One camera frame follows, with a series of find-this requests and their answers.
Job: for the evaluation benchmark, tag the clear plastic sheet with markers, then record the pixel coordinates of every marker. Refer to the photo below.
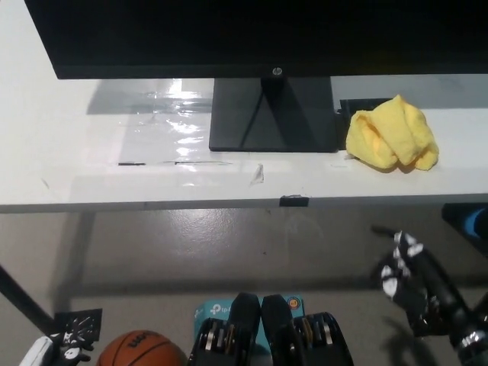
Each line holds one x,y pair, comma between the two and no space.
171,126

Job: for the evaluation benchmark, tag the black box with blue part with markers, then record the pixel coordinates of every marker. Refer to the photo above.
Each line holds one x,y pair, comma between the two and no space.
472,225

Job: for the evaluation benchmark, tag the small clear tape piece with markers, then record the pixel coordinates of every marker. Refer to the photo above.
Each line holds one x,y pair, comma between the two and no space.
257,175

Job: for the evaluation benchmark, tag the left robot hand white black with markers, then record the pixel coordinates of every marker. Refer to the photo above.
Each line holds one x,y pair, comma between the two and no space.
57,350

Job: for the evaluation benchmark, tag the teal tp-link cardboard box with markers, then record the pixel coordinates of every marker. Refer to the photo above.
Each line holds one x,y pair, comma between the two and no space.
213,310

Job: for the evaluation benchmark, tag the black HP monitor with stand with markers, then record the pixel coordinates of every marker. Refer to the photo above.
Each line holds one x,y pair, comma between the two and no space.
190,38

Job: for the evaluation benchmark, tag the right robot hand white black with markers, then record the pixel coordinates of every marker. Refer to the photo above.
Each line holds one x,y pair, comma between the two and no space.
438,289

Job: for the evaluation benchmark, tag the orange basketball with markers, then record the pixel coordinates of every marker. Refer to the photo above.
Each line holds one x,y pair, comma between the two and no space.
141,350

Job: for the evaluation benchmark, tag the black floor tape patch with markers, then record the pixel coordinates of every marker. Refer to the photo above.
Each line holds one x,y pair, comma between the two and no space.
82,320

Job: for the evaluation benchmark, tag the small black tape strip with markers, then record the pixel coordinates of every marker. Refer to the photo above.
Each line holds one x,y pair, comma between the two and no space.
293,201

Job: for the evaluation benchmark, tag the yellow microfibre cloth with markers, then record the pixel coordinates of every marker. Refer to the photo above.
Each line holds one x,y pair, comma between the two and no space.
396,133

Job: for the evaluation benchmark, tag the white desk leg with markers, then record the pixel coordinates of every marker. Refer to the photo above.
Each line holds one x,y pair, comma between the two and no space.
82,251

